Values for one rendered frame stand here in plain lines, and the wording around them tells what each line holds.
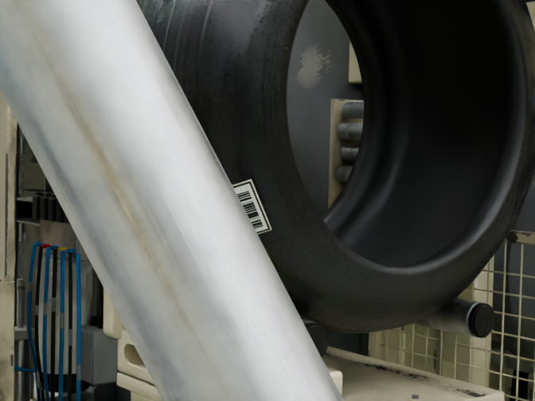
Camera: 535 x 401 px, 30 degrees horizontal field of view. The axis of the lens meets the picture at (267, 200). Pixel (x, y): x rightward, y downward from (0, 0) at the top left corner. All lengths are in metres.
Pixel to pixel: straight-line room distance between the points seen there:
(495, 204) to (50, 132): 0.85
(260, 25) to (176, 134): 0.54
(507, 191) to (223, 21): 0.45
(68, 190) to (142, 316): 0.07
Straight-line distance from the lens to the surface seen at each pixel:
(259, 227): 1.04
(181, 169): 0.50
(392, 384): 1.34
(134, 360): 1.37
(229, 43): 1.03
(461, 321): 1.29
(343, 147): 1.74
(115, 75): 0.50
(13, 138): 1.59
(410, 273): 1.17
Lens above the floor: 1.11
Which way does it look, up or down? 3 degrees down
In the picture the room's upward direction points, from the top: 1 degrees clockwise
